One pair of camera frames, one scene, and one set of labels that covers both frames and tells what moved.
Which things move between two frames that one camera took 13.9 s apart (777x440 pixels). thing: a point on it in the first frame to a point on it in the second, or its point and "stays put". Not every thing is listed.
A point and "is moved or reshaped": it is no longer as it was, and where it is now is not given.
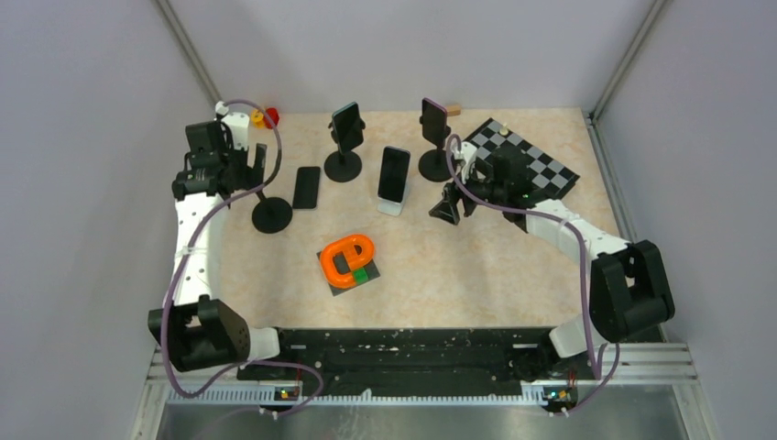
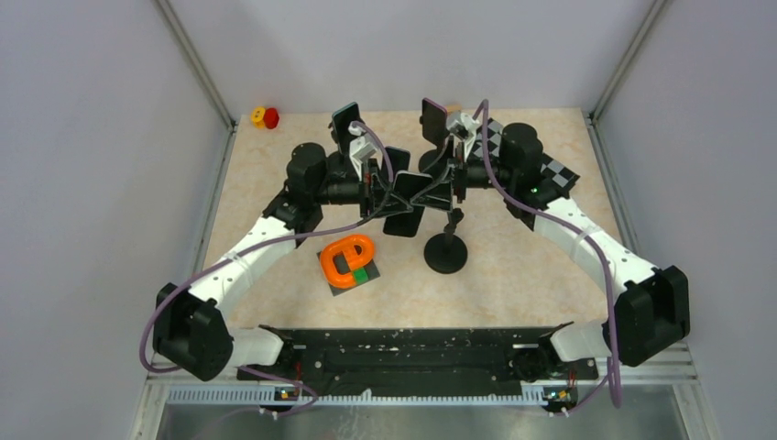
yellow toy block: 257,118 stays put
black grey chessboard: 548,175 stays put
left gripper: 249,178 to 380,201
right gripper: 447,208 to 440,194
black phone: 306,191 is moved or reshaped
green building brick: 361,275 stays put
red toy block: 273,115 stays put
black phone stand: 343,168 is moved or reshaped
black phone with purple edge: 434,121 stays put
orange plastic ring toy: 346,245 stays put
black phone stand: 271,214 is moved or reshaped
